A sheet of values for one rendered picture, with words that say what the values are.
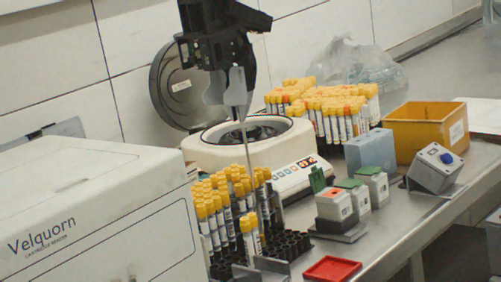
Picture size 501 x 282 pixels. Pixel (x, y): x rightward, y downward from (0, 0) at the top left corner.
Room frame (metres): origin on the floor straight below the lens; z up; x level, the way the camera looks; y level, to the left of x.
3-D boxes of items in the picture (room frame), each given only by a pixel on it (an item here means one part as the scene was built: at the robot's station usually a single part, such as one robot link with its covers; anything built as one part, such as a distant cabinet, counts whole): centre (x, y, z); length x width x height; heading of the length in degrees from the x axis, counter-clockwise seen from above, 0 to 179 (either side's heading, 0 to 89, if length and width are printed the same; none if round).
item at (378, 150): (1.44, -0.24, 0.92); 0.10 x 0.07 x 0.10; 129
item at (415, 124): (1.55, -0.37, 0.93); 0.13 x 0.13 x 0.10; 52
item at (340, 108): (1.65, -0.22, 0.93); 0.02 x 0.02 x 0.11
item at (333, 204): (1.24, -0.13, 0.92); 0.05 x 0.04 x 0.06; 47
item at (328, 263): (1.10, -0.10, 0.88); 0.07 x 0.07 x 0.01; 47
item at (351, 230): (1.24, -0.13, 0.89); 0.09 x 0.05 x 0.04; 47
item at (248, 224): (1.18, 0.01, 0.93); 0.17 x 0.09 x 0.11; 137
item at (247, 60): (1.16, -0.01, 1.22); 0.05 x 0.02 x 0.09; 47
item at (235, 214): (1.27, 0.06, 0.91); 0.20 x 0.10 x 0.07; 137
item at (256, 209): (1.18, 0.00, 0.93); 0.01 x 0.01 x 0.10; 47
